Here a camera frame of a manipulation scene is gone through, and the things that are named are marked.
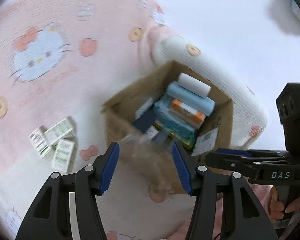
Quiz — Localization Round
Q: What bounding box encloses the red white printed packet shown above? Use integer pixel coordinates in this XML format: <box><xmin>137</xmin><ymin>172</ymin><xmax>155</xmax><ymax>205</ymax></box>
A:
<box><xmin>143</xmin><ymin>126</ymin><xmax>159</xmax><ymax>140</ymax></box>

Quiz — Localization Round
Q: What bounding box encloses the small white green medicine box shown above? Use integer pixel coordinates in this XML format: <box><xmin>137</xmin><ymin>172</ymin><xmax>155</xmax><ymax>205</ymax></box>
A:
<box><xmin>28</xmin><ymin>127</ymin><xmax>52</xmax><ymax>158</ymax></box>

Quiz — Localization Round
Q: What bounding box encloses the white foam roll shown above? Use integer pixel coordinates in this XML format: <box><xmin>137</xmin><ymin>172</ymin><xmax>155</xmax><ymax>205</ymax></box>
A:
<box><xmin>178</xmin><ymin>73</ymin><xmax>211</xmax><ymax>98</ymax></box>

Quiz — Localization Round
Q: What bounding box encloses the white shipping label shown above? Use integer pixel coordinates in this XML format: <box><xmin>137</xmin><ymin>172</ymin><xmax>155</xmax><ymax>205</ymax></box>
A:
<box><xmin>192</xmin><ymin>127</ymin><xmax>218</xmax><ymax>156</ymax></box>

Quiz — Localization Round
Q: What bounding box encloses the orange white wet wipes pack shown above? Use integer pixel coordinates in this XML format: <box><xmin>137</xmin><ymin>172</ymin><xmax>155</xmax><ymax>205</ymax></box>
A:
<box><xmin>169</xmin><ymin>99</ymin><xmax>205</xmax><ymax>129</ymax></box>

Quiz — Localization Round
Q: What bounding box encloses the dark blue case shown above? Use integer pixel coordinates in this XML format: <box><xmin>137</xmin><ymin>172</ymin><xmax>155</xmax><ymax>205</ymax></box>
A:
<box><xmin>132</xmin><ymin>109</ymin><xmax>157</xmax><ymax>133</ymax></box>

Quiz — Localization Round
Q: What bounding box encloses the white barcode label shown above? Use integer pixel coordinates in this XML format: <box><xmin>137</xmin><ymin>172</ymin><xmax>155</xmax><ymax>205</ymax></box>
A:
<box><xmin>135</xmin><ymin>98</ymin><xmax>154</xmax><ymax>119</ymax></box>

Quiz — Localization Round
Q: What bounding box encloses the brown cardboard box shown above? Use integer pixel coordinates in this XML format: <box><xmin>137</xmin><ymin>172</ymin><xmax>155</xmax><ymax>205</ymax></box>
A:
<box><xmin>101</xmin><ymin>60</ymin><xmax>235</xmax><ymax>196</ymax></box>

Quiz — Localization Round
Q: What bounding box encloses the blue tissue pack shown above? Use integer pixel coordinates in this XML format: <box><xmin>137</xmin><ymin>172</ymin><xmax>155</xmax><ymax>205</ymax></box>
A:
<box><xmin>153</xmin><ymin>94</ymin><xmax>196</xmax><ymax>138</ymax></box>

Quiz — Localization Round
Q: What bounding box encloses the light blue foam roll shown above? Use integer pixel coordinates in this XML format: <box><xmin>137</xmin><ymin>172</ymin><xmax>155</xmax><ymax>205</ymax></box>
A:
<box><xmin>166</xmin><ymin>81</ymin><xmax>215</xmax><ymax>116</ymax></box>

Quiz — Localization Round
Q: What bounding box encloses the large white green medicine box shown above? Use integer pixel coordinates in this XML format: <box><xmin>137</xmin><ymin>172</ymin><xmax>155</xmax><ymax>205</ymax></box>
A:
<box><xmin>52</xmin><ymin>139</ymin><xmax>75</xmax><ymax>173</ymax></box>

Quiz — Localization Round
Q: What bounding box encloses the person's right hand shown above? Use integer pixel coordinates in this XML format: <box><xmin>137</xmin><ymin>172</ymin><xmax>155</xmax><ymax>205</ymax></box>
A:
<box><xmin>269</xmin><ymin>186</ymin><xmax>300</xmax><ymax>223</ymax></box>

